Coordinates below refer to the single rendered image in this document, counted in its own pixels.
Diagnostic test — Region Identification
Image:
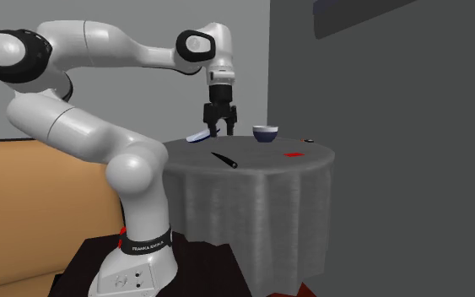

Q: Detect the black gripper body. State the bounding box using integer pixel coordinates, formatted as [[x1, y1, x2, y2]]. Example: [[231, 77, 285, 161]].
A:
[[202, 84, 238, 123]]

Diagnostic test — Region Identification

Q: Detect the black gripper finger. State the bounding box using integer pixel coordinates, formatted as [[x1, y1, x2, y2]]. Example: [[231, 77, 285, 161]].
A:
[[222, 116, 238, 137], [204, 117, 224, 139]]

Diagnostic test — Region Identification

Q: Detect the white and blue plate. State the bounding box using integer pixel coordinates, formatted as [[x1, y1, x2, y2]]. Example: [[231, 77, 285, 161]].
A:
[[185, 127, 221, 143]]

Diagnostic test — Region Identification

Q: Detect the black knife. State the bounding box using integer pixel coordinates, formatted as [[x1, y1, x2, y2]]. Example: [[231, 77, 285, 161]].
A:
[[210, 151, 239, 170]]

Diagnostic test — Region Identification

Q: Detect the dark blue bowl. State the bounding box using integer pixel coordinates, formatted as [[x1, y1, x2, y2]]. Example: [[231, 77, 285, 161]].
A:
[[251, 125, 279, 144]]

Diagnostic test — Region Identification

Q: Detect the round table with grey cloth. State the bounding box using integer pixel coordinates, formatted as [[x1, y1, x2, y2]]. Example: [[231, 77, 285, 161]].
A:
[[161, 135, 337, 297]]

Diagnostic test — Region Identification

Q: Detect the dark robot stand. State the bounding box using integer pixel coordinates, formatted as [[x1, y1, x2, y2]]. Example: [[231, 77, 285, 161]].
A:
[[47, 230, 254, 297]]

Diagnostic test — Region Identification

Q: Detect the tan sofa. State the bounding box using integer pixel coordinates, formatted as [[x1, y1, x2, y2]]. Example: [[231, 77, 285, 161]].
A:
[[0, 138, 126, 297]]

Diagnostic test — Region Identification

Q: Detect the dark wall picture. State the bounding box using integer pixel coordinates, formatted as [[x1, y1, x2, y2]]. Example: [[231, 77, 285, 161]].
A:
[[312, 0, 419, 41]]

